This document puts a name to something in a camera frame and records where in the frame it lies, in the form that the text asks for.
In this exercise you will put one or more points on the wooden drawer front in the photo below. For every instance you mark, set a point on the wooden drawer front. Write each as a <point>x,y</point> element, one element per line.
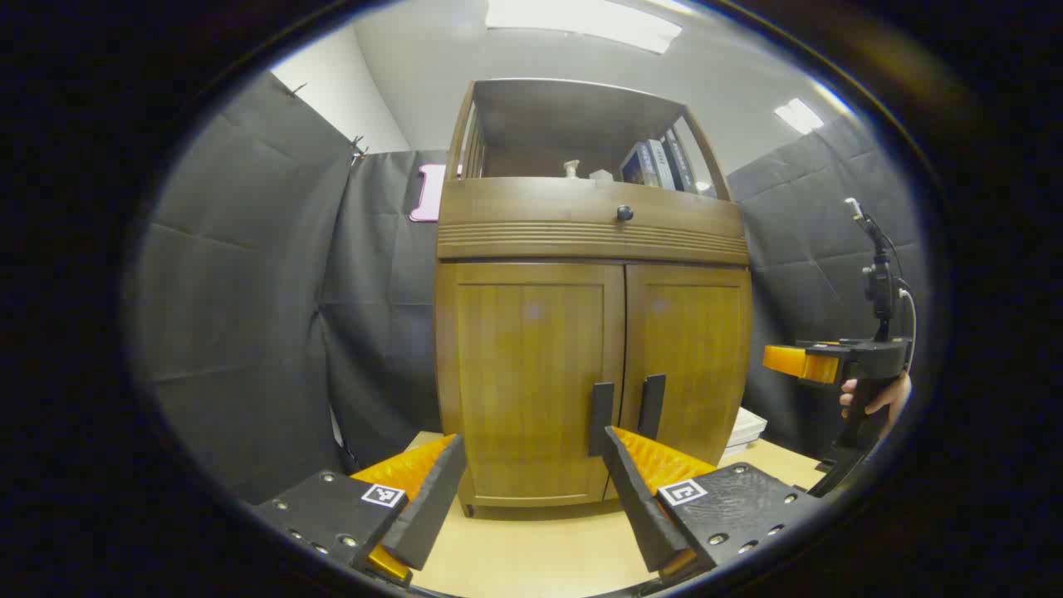
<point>540,208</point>

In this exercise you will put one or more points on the small ceiling light panel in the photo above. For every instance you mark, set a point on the small ceiling light panel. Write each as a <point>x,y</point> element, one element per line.
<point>799,116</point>

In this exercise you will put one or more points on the grey spine book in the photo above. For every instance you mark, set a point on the grey spine book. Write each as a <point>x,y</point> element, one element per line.
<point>662,162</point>

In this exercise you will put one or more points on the dark blue book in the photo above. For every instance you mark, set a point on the dark blue book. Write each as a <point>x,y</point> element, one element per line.
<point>638,164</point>

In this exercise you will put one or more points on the small white vase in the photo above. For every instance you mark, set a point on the small white vase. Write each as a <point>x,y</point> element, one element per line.
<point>571,169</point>

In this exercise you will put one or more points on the wooden double-door shoe cabinet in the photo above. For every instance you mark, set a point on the wooden double-door shoe cabinet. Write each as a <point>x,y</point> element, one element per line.
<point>573,116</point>

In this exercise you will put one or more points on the black book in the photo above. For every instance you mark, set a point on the black book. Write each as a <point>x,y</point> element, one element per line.
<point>681,162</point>

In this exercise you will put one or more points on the metal cloth clip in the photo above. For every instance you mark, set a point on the metal cloth clip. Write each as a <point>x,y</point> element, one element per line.
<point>358,149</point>

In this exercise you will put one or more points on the black backdrop cloth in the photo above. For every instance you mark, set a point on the black backdrop cloth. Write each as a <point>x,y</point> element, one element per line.
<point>249,291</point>

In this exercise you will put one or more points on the wooden cabinet door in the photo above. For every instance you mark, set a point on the wooden cabinet door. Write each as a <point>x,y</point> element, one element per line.
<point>698,357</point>
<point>531,374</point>

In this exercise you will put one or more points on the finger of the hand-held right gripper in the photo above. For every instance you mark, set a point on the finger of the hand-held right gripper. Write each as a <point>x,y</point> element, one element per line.
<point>789,361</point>

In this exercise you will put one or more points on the white stacked papers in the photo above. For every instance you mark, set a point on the white stacked papers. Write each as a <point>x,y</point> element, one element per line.
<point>745,428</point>

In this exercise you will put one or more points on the large ceiling light panel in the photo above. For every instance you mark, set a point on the large ceiling light panel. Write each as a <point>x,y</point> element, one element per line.
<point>581,21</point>

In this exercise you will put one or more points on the black drawer knob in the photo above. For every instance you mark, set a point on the black drawer knob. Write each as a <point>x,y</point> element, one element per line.
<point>624,213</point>

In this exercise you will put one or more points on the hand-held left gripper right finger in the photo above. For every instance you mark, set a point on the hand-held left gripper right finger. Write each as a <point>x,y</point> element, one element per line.
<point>635,498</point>

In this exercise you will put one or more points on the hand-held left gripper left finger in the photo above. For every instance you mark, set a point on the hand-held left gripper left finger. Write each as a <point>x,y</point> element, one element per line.
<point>432,507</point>

